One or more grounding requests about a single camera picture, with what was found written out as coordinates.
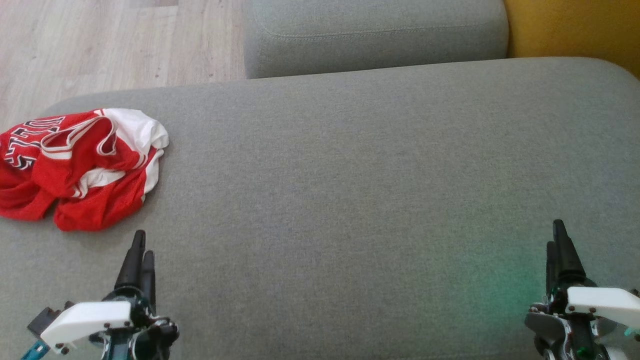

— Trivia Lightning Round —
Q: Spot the grey sofa seat cushion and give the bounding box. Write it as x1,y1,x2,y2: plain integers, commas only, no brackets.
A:
243,0,510,80

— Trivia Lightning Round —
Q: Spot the yellow sofa back cushion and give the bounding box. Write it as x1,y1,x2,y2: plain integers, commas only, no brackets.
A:
504,0,640,79

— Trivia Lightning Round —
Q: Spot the red Bulls basketball jersey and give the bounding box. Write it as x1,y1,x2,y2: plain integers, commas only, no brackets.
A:
0,108,170,222

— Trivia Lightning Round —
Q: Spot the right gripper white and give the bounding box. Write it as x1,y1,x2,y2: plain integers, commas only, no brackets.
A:
524,219,640,360

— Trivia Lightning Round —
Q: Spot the large grey sofa ottoman cushion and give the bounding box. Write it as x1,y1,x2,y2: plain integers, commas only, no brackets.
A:
0,56,640,360

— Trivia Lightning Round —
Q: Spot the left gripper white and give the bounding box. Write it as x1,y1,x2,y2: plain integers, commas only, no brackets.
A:
40,230,180,360

